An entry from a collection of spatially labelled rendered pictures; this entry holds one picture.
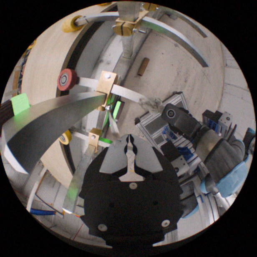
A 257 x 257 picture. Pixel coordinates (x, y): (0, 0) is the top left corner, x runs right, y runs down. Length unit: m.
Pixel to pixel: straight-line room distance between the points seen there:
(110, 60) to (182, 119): 0.51
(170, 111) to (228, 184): 0.20
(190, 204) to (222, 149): 0.41
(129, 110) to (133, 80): 0.45
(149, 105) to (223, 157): 0.25
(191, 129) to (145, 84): 1.01
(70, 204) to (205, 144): 0.37
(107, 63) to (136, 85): 0.68
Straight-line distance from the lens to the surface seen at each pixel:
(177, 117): 0.20
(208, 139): 0.19
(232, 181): 0.18
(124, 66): 0.44
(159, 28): 0.28
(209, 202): 0.78
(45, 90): 0.42
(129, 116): 1.17
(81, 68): 0.46
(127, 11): 0.23
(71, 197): 0.29
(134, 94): 0.25
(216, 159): 0.17
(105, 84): 0.25
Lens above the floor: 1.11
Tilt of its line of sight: 61 degrees down
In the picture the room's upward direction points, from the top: 180 degrees clockwise
